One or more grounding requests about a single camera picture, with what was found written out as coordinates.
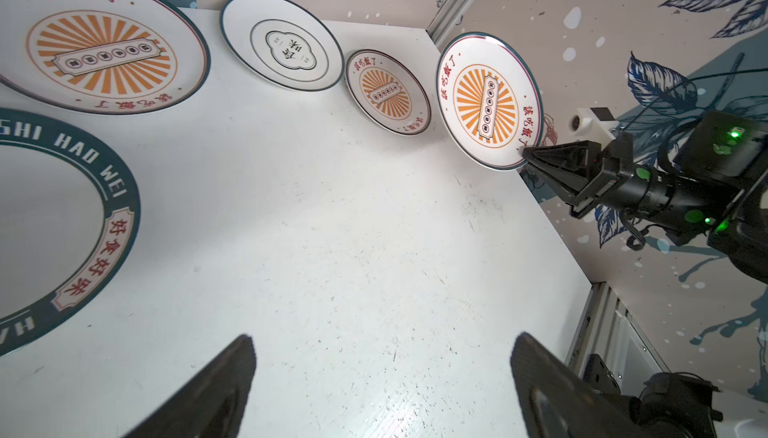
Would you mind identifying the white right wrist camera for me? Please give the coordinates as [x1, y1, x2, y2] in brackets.
[568, 107, 619, 144]

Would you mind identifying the green rim plate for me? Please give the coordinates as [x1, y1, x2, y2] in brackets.
[1, 109, 141, 355]

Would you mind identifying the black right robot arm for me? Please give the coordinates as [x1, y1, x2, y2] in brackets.
[522, 111, 767, 282]

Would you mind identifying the orange sunburst plate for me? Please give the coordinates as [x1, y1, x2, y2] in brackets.
[1, 0, 211, 116]
[436, 32, 545, 171]
[345, 49, 432, 136]

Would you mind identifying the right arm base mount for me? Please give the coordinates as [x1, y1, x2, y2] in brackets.
[583, 354, 723, 438]

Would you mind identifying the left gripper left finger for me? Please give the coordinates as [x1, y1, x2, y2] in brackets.
[127, 334, 257, 438]

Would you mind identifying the white black motif plate back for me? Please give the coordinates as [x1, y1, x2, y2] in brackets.
[220, 0, 345, 92]

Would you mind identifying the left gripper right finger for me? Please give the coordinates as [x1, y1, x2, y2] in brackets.
[510, 333, 636, 437]

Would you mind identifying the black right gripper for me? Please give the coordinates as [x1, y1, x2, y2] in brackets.
[522, 137, 641, 219]

